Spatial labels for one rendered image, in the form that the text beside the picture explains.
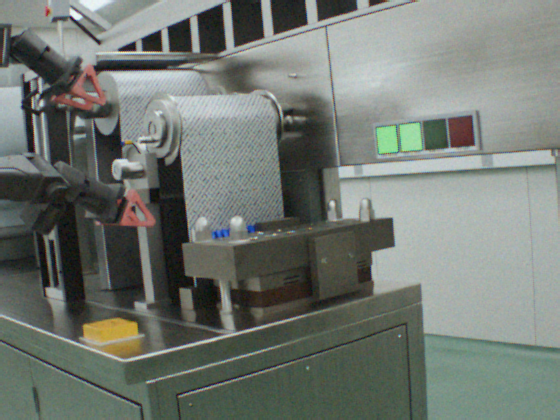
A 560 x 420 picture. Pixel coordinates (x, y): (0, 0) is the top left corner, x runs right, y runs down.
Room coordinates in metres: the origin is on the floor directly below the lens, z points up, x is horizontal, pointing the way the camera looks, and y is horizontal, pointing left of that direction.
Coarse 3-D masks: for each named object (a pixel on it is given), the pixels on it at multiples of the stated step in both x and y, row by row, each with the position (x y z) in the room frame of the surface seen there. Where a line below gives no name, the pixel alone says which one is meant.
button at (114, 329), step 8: (104, 320) 1.18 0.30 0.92; (112, 320) 1.18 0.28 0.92; (120, 320) 1.18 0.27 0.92; (88, 328) 1.14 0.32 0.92; (96, 328) 1.12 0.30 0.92; (104, 328) 1.12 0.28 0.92; (112, 328) 1.12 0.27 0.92; (120, 328) 1.13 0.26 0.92; (128, 328) 1.14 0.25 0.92; (136, 328) 1.15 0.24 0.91; (88, 336) 1.15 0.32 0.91; (96, 336) 1.12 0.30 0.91; (104, 336) 1.11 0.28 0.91; (112, 336) 1.12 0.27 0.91; (120, 336) 1.13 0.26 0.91
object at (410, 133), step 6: (402, 126) 1.36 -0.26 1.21; (408, 126) 1.35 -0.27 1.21; (414, 126) 1.34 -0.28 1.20; (402, 132) 1.36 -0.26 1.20; (408, 132) 1.35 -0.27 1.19; (414, 132) 1.34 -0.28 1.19; (420, 132) 1.33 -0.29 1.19; (402, 138) 1.36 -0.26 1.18; (408, 138) 1.35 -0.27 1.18; (414, 138) 1.34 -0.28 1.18; (420, 138) 1.33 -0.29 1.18; (402, 144) 1.37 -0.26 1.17; (408, 144) 1.35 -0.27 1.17; (414, 144) 1.34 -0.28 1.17; (420, 144) 1.33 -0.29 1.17; (402, 150) 1.37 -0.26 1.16; (414, 150) 1.34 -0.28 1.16
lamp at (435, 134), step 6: (438, 120) 1.29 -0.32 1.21; (444, 120) 1.28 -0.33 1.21; (426, 126) 1.32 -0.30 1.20; (432, 126) 1.30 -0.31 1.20; (438, 126) 1.29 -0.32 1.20; (444, 126) 1.28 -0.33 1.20; (426, 132) 1.32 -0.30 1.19; (432, 132) 1.31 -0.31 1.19; (438, 132) 1.29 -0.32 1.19; (444, 132) 1.28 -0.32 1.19; (426, 138) 1.32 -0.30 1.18; (432, 138) 1.31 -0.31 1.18; (438, 138) 1.30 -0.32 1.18; (444, 138) 1.29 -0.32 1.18; (426, 144) 1.32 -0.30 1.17; (432, 144) 1.31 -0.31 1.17; (438, 144) 1.30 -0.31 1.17; (444, 144) 1.29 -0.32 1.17
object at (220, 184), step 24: (192, 168) 1.40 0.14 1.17; (216, 168) 1.43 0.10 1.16; (240, 168) 1.47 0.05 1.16; (264, 168) 1.51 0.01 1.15; (192, 192) 1.39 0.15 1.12; (216, 192) 1.43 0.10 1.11; (240, 192) 1.46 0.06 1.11; (264, 192) 1.50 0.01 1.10; (192, 216) 1.39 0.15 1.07; (216, 216) 1.42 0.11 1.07; (240, 216) 1.46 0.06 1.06; (264, 216) 1.50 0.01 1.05
